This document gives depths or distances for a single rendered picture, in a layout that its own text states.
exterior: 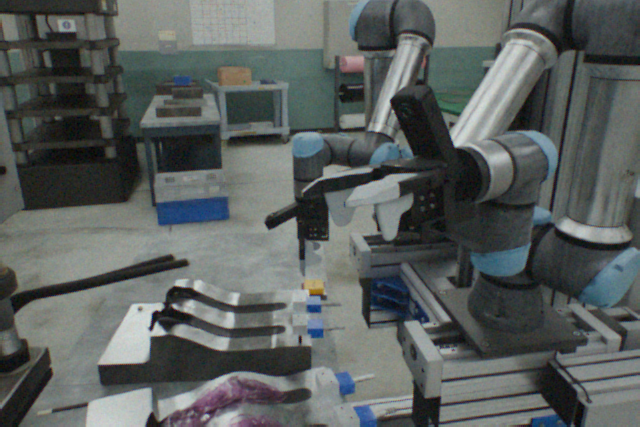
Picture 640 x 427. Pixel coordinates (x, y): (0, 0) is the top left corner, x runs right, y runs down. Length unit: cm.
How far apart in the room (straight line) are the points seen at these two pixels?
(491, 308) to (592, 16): 55
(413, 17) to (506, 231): 76
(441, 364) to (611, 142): 50
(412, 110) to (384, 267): 98
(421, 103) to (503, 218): 22
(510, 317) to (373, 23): 80
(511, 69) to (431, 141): 33
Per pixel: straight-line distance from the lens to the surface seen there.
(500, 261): 70
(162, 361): 127
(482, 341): 102
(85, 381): 138
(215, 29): 739
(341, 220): 54
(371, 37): 138
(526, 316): 105
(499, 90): 83
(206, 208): 432
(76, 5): 483
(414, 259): 148
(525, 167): 65
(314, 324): 125
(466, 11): 851
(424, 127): 54
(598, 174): 89
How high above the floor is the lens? 161
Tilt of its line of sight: 19 degrees down
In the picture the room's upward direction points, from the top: straight up
